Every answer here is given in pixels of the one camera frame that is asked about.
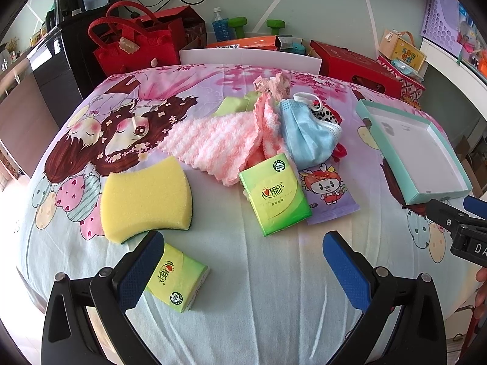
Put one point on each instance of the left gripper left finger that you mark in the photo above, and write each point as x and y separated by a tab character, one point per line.
69	336

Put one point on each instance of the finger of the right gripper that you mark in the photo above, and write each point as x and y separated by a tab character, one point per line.
446	216
475	206

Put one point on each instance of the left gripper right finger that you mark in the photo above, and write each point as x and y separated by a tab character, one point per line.
418	336

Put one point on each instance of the purple baby wipes pack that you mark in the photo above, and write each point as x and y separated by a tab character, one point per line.
326	193

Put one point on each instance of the small green tissue pack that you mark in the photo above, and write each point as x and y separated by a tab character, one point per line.
177	279

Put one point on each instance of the blue face mask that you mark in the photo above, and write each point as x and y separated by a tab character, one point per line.
309	140

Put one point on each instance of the leopard print scrunchie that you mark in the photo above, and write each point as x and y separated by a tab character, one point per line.
327	114

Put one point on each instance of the yellow green sponge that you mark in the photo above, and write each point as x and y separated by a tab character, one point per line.
157	197

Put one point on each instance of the pink lace scrunchie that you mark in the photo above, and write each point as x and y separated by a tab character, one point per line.
278	86

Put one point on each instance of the pink white fluffy towel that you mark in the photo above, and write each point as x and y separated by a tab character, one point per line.
225	145

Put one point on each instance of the green microfiber cloth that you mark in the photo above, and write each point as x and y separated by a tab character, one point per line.
233	104

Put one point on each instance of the person's right hand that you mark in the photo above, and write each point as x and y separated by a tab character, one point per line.
481	294

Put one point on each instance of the teal white shallow box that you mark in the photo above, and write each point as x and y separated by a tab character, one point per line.
422	161

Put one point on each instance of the red flower hair clip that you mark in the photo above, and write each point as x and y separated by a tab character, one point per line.
339	152

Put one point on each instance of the red white patterned box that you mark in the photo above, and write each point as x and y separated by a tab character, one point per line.
411	90

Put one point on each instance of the white curved desk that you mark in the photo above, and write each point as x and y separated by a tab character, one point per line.
465	80

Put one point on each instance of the blue wipes packet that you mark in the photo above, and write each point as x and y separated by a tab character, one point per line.
406	70

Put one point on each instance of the yellow gift carry box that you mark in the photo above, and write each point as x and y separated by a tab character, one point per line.
400	45

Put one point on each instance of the purple perforated basket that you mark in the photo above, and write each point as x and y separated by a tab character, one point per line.
441	25

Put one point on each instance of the large red gift box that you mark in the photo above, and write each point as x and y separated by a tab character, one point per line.
346	65

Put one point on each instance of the cartoon printed bed sheet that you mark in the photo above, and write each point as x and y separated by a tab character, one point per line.
268	299

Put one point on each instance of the white storage box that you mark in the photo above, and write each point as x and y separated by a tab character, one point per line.
309	63

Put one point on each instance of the teal toy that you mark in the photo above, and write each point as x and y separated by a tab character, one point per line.
292	45

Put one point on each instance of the orange cardboard box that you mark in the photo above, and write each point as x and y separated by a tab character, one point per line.
255	43

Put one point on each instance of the green dumbbell right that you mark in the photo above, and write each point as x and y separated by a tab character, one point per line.
275	26

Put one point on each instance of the green dumbbell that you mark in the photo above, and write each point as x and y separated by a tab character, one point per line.
237	24
275	26

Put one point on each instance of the black cabinet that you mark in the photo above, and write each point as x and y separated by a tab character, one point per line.
65	67

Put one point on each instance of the green dumbbell left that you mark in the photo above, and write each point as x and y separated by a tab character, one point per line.
237	24

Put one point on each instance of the blue water bottle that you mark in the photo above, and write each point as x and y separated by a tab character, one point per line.
220	26

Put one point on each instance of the red felt handbag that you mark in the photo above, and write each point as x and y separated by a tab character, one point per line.
126	45

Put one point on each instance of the dark red open box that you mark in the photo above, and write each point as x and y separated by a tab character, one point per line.
186	26

